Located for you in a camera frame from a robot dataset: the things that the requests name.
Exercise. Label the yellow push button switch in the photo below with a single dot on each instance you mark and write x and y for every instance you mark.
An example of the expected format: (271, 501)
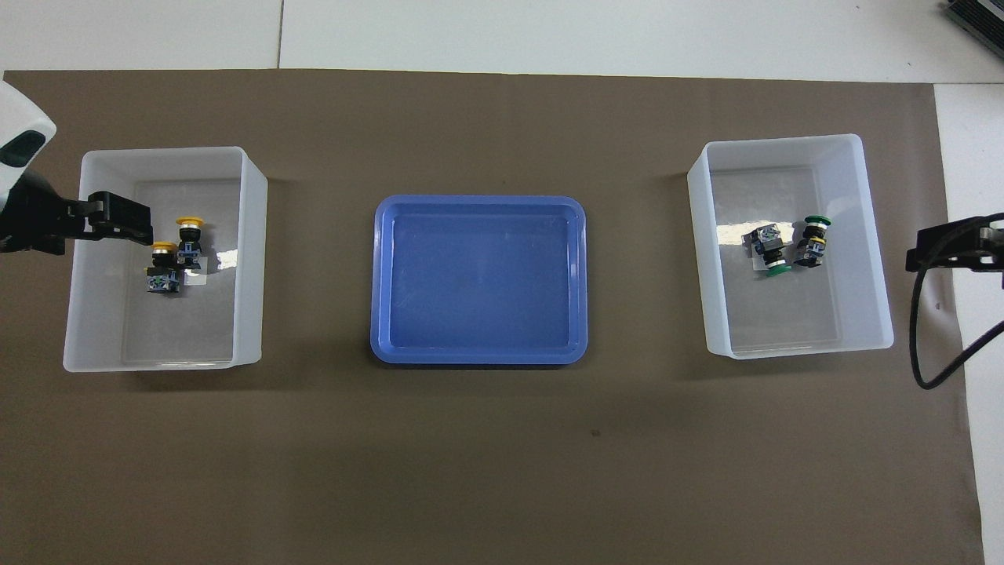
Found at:
(189, 251)
(162, 280)

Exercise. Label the brown paper table mat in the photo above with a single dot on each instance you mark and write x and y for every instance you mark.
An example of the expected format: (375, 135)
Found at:
(502, 471)

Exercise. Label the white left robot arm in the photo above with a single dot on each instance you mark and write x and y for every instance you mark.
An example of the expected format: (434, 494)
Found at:
(20, 110)

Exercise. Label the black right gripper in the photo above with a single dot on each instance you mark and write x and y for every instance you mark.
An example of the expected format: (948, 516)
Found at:
(992, 247)

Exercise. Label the translucent white plastic box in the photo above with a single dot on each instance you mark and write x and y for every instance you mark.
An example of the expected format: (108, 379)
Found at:
(157, 329)
(784, 314)

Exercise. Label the dark grey ribbed device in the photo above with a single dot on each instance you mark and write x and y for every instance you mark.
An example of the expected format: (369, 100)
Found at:
(980, 16)

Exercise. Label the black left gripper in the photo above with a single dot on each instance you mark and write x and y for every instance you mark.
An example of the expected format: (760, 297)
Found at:
(31, 224)

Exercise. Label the green push button switch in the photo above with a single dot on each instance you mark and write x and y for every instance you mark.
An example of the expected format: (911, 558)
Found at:
(812, 247)
(769, 247)

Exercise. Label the blue plastic tray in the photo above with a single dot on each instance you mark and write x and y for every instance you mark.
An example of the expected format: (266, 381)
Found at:
(478, 275)

